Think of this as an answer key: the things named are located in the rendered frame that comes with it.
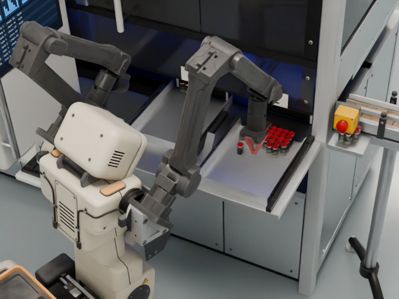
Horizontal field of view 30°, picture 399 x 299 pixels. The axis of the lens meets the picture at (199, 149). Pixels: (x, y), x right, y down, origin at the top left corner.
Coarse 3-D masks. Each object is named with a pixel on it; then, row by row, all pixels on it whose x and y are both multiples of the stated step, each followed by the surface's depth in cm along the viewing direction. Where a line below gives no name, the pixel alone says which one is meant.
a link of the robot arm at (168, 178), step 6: (168, 168) 200; (174, 168) 199; (162, 174) 199; (168, 174) 200; (174, 174) 199; (180, 174) 198; (156, 180) 199; (162, 180) 199; (168, 180) 198; (174, 180) 199; (162, 186) 198; (168, 186) 198; (174, 186) 198; (168, 192) 199; (174, 192) 200
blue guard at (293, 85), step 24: (72, 24) 288; (96, 24) 282; (120, 48) 284; (144, 48) 278; (168, 48) 272; (192, 48) 267; (168, 72) 280; (288, 72) 253; (312, 72) 249; (288, 96) 260; (312, 96) 255
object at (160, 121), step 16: (160, 96) 286; (176, 96) 289; (144, 112) 277; (160, 112) 281; (176, 112) 281; (208, 112) 280; (144, 128) 275; (160, 128) 274; (176, 128) 274; (208, 128) 270; (160, 144) 266
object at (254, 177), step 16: (240, 128) 273; (224, 144) 265; (304, 144) 263; (208, 160) 255; (224, 160) 260; (240, 160) 259; (256, 160) 259; (272, 160) 259; (288, 160) 259; (208, 176) 254; (224, 176) 254; (240, 176) 253; (256, 176) 253; (272, 176) 253; (240, 192) 245; (256, 192) 247; (272, 192) 243
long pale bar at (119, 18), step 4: (116, 0) 260; (120, 0) 261; (116, 4) 261; (120, 4) 262; (116, 8) 262; (120, 8) 263; (116, 12) 263; (120, 12) 264; (128, 12) 270; (116, 16) 264; (120, 16) 264; (124, 16) 269; (128, 16) 270; (116, 20) 266; (120, 20) 265; (124, 20) 268; (116, 24) 267; (120, 24) 266; (120, 28) 268; (120, 32) 269
